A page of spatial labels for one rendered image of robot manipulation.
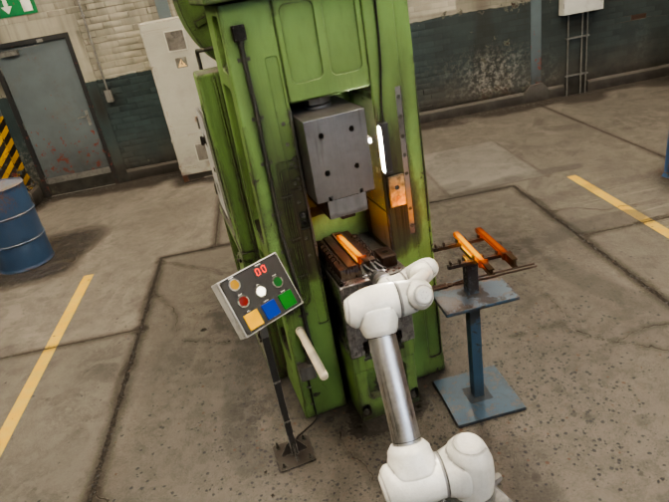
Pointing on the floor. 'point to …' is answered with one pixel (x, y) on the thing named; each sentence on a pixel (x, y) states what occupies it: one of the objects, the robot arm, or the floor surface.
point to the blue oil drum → (20, 230)
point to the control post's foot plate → (294, 454)
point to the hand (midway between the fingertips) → (364, 262)
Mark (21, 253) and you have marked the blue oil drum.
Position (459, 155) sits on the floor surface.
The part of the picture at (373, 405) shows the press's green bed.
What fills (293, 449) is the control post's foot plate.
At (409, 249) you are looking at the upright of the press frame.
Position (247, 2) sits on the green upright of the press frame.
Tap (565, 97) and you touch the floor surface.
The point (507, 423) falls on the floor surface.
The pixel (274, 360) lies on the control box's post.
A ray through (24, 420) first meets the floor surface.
